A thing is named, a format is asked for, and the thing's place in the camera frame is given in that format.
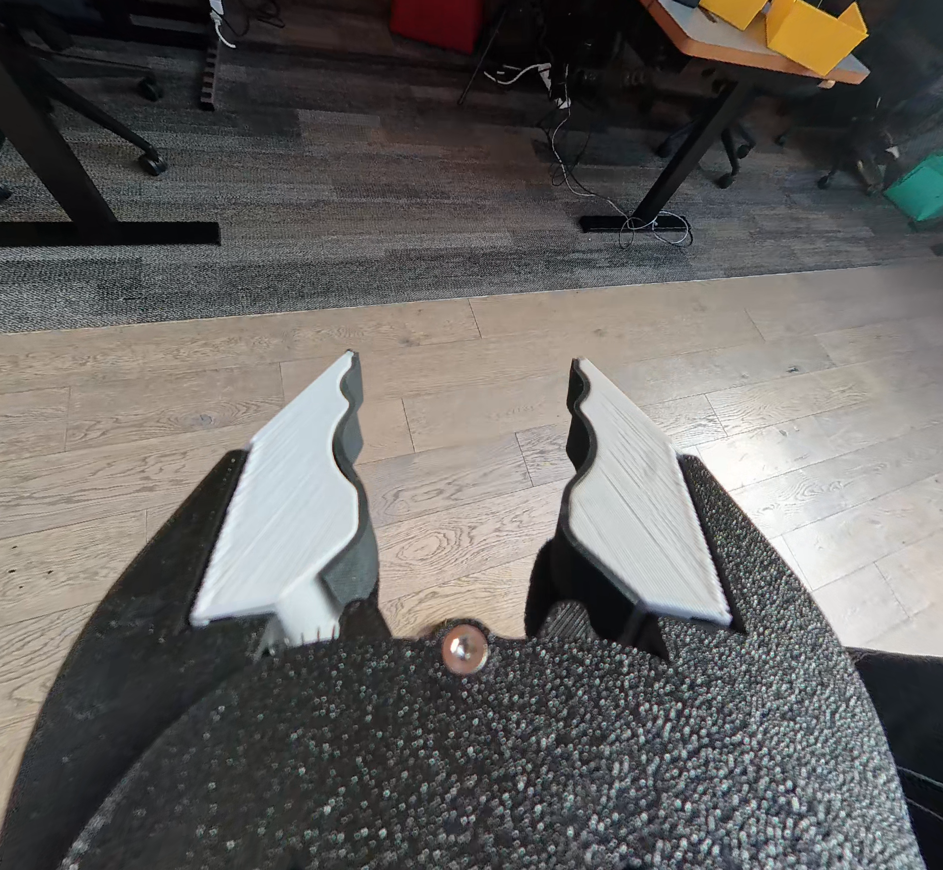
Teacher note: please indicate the black desk frame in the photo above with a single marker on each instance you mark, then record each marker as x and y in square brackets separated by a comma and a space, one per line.
[44, 149]

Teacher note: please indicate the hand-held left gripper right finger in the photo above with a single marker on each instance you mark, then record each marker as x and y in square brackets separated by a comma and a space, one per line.
[641, 517]

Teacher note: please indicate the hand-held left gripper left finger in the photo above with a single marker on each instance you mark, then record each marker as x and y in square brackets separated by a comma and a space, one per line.
[288, 517]

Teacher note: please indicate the black chair base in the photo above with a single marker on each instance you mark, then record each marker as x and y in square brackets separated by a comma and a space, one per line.
[103, 112]

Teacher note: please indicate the wood top office desk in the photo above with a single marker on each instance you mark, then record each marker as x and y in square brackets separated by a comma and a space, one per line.
[707, 42]

